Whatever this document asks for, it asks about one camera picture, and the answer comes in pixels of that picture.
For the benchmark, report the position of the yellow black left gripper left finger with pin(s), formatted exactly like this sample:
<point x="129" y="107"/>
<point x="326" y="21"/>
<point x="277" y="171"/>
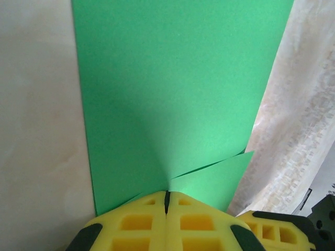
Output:
<point x="136" y="222"/>

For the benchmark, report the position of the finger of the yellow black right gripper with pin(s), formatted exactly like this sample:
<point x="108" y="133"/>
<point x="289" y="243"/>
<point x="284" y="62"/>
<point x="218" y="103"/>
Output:
<point x="303" y="235"/>

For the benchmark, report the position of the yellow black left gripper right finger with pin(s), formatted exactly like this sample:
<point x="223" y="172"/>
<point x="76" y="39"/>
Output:
<point x="204" y="227"/>

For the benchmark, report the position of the green square paper sheet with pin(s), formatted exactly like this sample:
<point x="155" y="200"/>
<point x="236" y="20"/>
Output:
<point x="170" y="91"/>

